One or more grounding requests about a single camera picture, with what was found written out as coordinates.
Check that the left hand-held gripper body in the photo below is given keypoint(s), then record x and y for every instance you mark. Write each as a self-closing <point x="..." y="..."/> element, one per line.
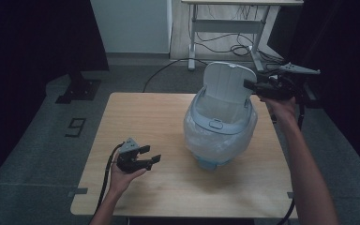
<point x="128" y="161"/>

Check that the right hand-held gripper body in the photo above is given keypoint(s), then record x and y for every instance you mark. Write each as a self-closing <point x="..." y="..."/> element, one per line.
<point x="278" y="87"/>

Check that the white lidded trash bin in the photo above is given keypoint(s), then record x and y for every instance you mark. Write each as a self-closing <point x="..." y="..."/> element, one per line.
<point x="222" y="93"/>

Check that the person's left hand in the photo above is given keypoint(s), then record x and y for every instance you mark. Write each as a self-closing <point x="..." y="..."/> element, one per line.
<point x="122" y="181"/>

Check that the person's right hand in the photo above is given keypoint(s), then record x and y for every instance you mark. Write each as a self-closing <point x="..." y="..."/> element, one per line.
<point x="282" y="109"/>

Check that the grey tape strip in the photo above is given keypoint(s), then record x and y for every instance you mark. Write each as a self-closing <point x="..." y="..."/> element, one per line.
<point x="290" y="195"/>
<point x="78" y="191"/>

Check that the clear plastic bin liner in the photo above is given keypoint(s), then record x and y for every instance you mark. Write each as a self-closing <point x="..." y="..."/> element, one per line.
<point x="212" y="145"/>

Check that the dark curtain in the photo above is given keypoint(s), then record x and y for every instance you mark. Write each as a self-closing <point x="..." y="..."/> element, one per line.
<point x="347" y="37"/>
<point x="28" y="47"/>

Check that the white desk frame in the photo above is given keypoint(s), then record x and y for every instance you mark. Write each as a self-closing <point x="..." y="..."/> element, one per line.
<point x="228" y="25"/>

